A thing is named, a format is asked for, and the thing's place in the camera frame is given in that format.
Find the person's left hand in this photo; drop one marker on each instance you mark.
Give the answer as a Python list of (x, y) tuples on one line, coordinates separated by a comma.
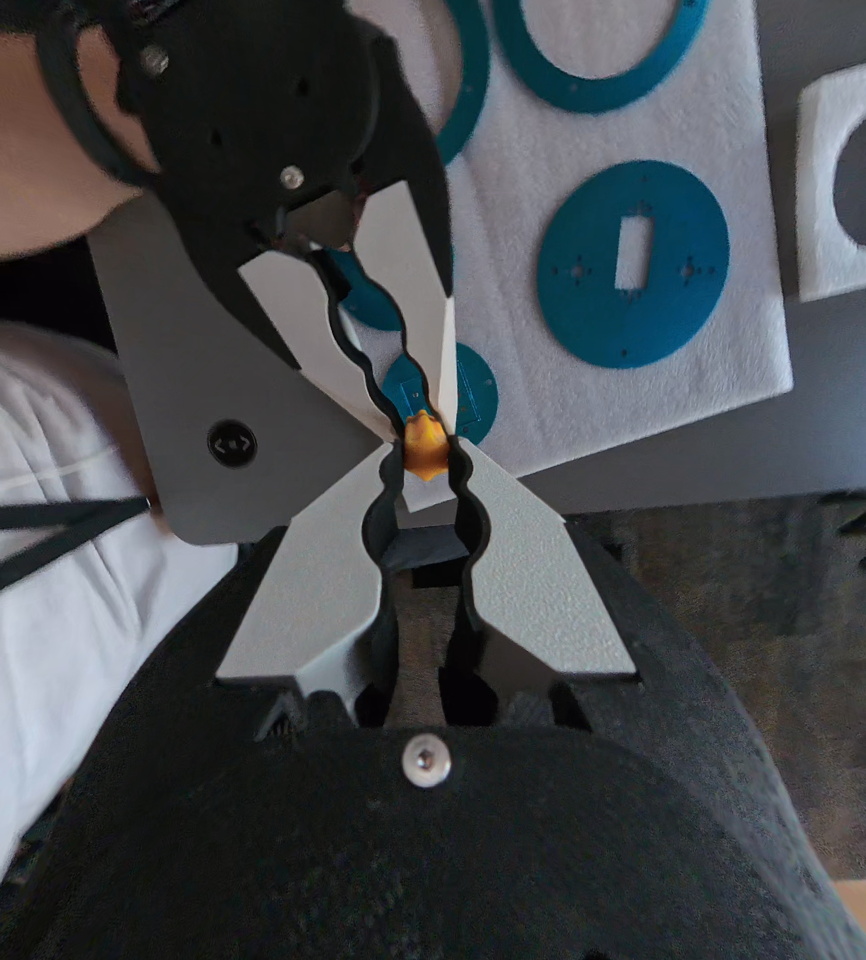
[(5, 150)]

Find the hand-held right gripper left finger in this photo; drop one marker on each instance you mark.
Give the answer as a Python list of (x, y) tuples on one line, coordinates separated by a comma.
[(313, 600)]

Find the blue plate with rectangular slot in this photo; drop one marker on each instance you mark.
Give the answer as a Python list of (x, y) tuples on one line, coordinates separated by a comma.
[(590, 315)]

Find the white foam frame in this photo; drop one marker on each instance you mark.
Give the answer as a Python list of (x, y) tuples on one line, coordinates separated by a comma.
[(815, 187)]

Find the white foam sheet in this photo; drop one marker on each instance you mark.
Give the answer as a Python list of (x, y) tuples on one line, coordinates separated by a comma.
[(523, 225)]

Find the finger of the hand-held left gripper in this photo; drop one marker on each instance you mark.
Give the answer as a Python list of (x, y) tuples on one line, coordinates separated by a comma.
[(298, 315), (403, 255)]

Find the small blue disc with bracket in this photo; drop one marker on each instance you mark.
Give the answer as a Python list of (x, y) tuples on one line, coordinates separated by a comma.
[(478, 390)]

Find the round black desk button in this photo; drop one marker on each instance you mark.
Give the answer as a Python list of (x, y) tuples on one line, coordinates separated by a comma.
[(231, 444)]

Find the small blue round plate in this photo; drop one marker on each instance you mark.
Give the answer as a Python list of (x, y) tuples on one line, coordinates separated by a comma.
[(369, 304)]

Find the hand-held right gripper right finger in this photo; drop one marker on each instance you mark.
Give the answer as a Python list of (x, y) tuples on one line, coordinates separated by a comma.
[(545, 592)]

